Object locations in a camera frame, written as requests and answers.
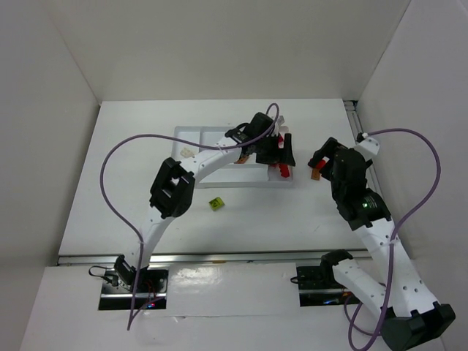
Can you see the aluminium rail front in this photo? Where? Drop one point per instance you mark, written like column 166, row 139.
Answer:
column 163, row 260

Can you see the white lego brick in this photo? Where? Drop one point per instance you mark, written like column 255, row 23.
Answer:
column 186, row 153

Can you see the green lego brick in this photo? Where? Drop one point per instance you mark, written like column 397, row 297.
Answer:
column 216, row 204

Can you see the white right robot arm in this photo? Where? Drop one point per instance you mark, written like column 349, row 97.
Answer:
column 408, row 313

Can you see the aluminium rail right side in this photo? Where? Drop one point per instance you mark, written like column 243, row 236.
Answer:
column 373, row 224

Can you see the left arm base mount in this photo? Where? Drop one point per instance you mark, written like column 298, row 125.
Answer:
column 116, row 294

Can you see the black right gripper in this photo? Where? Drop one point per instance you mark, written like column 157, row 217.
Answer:
column 327, row 152

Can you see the aluminium rail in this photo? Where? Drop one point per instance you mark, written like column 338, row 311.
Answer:
column 373, row 224
column 163, row 260

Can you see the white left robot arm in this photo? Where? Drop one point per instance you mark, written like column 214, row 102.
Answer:
column 172, row 190

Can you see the brown lego plate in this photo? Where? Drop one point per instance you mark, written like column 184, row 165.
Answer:
column 242, row 160
column 315, row 175

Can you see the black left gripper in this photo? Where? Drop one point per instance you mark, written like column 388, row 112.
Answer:
column 272, row 152

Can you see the white compartment tray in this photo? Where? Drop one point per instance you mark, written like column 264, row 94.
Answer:
column 232, row 175

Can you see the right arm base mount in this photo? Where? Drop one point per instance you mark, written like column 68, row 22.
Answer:
column 317, row 286

